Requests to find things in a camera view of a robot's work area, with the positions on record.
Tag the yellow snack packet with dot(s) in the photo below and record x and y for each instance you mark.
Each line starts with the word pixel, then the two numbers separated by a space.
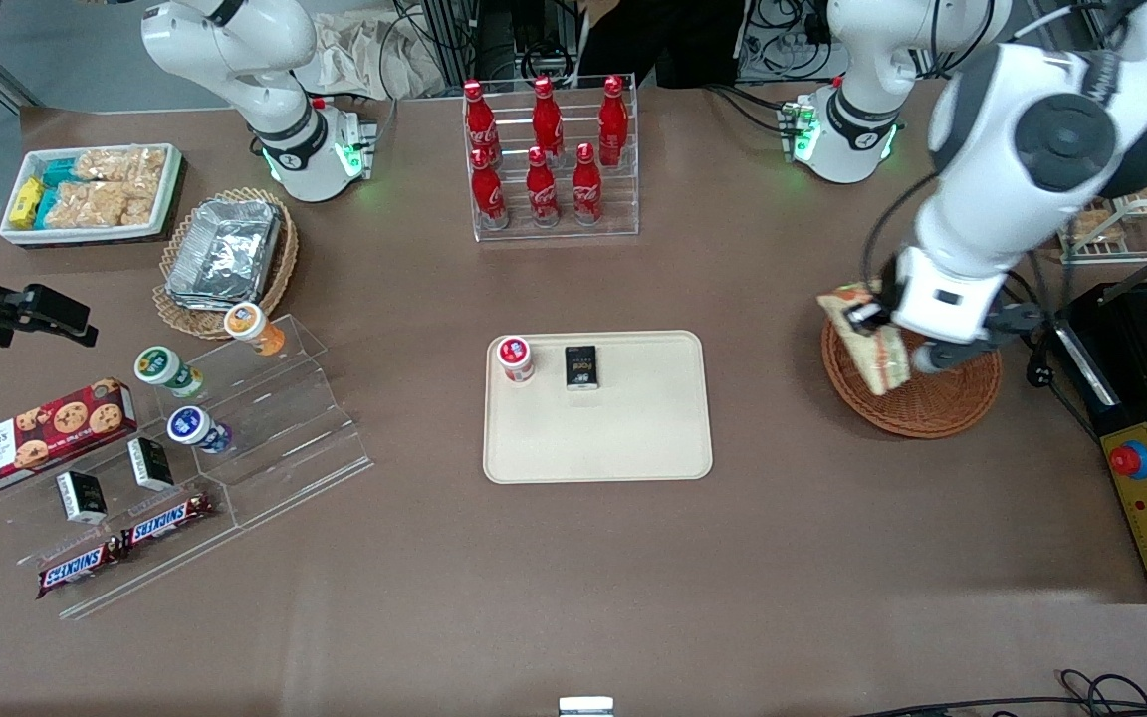
pixel 24 202

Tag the teal snack packet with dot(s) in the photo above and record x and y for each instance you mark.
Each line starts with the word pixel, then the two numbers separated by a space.
pixel 58 173

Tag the red Coca-Cola bottle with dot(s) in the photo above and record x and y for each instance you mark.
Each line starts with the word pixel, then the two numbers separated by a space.
pixel 586 189
pixel 547 118
pixel 542 194
pixel 488 194
pixel 613 119
pixel 480 119

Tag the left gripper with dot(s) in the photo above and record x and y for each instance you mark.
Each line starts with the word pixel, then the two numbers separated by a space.
pixel 883 295

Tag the red Walkers cookie box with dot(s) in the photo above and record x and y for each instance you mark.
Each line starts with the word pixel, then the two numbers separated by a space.
pixel 36 438

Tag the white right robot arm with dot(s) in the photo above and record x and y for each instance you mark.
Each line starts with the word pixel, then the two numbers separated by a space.
pixel 265 90

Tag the orange lid gum jar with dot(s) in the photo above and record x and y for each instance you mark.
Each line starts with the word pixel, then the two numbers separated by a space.
pixel 250 327

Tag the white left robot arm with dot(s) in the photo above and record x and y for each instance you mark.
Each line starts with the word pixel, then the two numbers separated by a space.
pixel 1022 159

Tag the crumpled white cloth bag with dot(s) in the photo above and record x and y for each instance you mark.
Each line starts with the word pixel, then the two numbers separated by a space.
pixel 364 55

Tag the red lid gum jar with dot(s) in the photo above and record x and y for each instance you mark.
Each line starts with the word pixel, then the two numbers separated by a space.
pixel 516 358

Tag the aluminium foil container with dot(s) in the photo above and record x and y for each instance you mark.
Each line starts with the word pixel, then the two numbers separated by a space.
pixel 225 249

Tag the cream plastic serving tray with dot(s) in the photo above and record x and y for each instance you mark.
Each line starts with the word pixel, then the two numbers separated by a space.
pixel 623 438

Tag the clear rice cracker bag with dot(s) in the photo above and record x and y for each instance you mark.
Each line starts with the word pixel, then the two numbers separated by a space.
pixel 120 164
pixel 96 206

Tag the green lid gum jar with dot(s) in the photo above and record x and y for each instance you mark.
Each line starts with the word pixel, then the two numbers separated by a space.
pixel 163 368

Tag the small black gum box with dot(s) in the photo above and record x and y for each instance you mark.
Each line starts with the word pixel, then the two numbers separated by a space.
pixel 581 366

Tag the light wicker oval basket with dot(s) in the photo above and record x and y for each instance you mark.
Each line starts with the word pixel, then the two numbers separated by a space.
pixel 185 314

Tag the Snickers chocolate bar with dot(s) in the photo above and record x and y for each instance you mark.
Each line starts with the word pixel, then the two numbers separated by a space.
pixel 170 520
pixel 76 568

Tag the white rectangular snack bin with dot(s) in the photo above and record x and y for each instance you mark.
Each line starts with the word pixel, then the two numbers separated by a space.
pixel 167 199

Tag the small black white box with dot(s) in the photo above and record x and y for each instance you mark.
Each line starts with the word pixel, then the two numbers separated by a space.
pixel 150 463
pixel 82 498

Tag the clear acrylic bottle rack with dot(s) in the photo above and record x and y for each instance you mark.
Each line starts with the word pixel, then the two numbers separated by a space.
pixel 623 199

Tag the clear acrylic stepped display stand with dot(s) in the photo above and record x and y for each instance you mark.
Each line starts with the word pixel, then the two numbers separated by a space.
pixel 285 428

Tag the blue lid gum jar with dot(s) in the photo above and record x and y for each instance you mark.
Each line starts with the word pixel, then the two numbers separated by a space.
pixel 193 428

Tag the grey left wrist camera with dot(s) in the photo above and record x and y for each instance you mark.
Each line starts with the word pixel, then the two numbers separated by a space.
pixel 942 356

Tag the brown round wicker basket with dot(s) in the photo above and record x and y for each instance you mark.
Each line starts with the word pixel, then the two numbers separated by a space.
pixel 942 403

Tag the red emergency stop button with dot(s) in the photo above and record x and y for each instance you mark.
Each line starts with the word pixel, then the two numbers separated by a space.
pixel 1131 459

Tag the triangle sandwich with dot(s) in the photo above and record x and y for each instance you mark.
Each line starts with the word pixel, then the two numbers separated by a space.
pixel 877 358

